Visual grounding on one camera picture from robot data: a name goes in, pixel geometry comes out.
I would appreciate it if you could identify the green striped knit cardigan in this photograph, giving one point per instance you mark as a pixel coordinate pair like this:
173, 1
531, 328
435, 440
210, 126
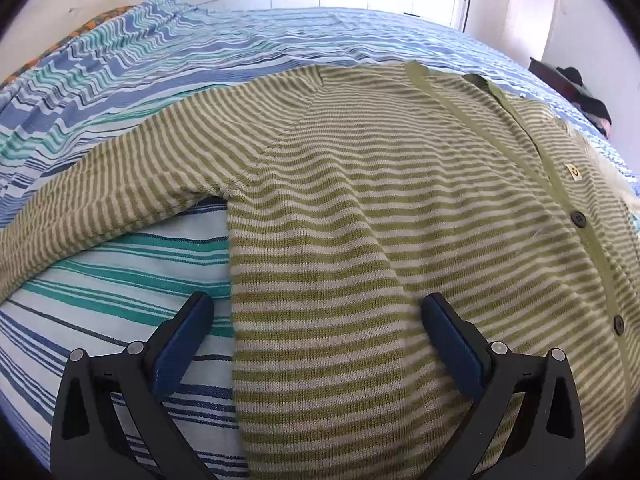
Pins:
350, 185

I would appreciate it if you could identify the orange patterned pillow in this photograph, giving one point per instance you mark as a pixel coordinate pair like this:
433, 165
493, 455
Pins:
95, 17

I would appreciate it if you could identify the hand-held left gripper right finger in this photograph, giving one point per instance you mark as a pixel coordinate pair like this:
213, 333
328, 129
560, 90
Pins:
457, 345

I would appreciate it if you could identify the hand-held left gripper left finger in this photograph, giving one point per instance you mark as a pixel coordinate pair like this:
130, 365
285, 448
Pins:
180, 345

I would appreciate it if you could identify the blue green striped bedspread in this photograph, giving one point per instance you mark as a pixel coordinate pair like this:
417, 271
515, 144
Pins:
125, 85

